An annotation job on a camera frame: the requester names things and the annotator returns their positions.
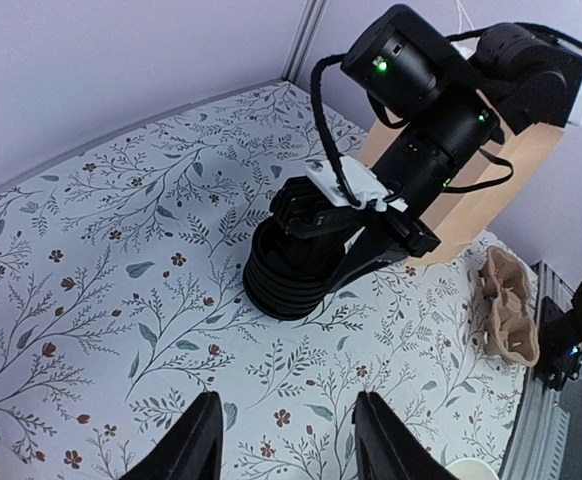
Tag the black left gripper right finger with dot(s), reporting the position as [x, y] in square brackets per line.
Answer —
[385, 449]

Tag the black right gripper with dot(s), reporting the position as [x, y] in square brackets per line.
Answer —
[303, 212]

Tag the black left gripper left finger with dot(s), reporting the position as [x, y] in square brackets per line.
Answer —
[191, 449]

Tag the stack of black cup lids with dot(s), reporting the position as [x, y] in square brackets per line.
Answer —
[286, 277]

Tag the white paper coffee cup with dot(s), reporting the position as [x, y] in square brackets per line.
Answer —
[471, 469]

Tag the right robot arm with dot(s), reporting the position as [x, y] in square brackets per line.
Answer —
[469, 125]

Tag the brown paper bag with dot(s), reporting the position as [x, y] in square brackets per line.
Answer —
[458, 219]

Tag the brown cardboard cup carrier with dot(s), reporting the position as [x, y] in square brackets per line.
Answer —
[510, 331]

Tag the floral tablecloth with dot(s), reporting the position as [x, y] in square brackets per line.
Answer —
[121, 300]

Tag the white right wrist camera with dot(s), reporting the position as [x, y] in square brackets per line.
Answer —
[363, 183]

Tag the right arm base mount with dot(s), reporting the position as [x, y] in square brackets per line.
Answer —
[560, 341]

